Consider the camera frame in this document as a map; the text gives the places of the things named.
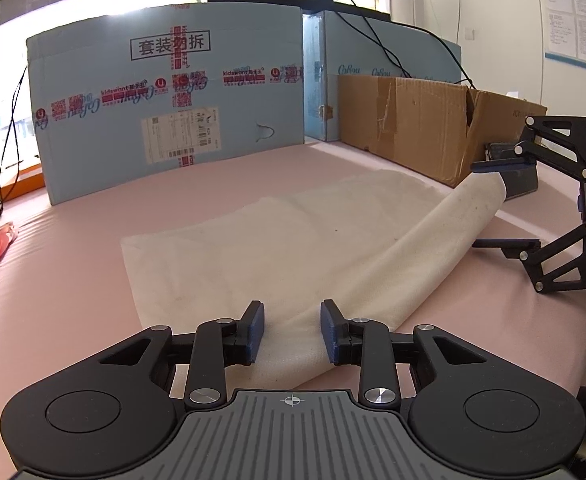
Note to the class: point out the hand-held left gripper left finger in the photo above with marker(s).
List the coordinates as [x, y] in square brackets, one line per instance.
[257, 325]

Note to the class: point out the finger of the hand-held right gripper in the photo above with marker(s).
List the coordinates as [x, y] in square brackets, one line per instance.
[498, 165]
[503, 244]

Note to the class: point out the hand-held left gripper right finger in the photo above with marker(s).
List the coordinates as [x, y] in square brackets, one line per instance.
[329, 330]

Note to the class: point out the brown cardboard box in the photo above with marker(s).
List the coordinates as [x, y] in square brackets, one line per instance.
[413, 125]

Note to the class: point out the white non-woven shopping bag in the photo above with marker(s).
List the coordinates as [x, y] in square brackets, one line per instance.
[298, 240]

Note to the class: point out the dark grey box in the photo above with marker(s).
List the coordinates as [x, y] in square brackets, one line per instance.
[520, 182]

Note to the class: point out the blue script-print cardboard box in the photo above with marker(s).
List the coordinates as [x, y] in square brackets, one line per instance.
[353, 45]

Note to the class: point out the large blue taped cardboard box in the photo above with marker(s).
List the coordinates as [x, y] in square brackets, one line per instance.
[253, 100]

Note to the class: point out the orange flat box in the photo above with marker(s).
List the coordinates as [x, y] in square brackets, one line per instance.
[20, 185]

